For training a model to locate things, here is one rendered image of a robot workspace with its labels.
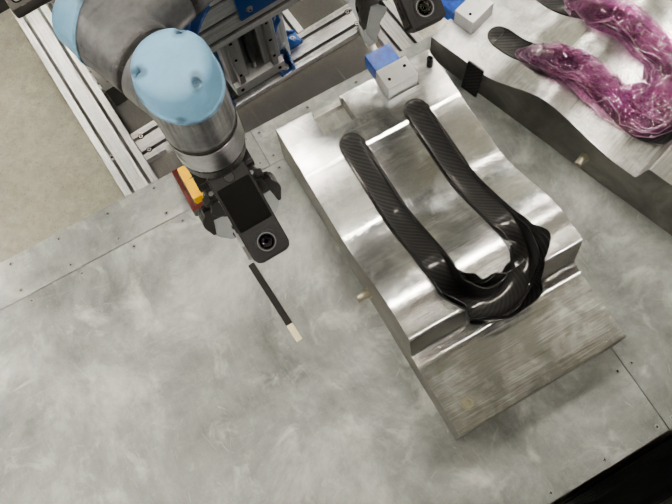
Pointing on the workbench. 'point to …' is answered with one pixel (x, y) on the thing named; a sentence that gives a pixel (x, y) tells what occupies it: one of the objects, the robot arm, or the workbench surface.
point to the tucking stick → (275, 302)
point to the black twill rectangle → (472, 78)
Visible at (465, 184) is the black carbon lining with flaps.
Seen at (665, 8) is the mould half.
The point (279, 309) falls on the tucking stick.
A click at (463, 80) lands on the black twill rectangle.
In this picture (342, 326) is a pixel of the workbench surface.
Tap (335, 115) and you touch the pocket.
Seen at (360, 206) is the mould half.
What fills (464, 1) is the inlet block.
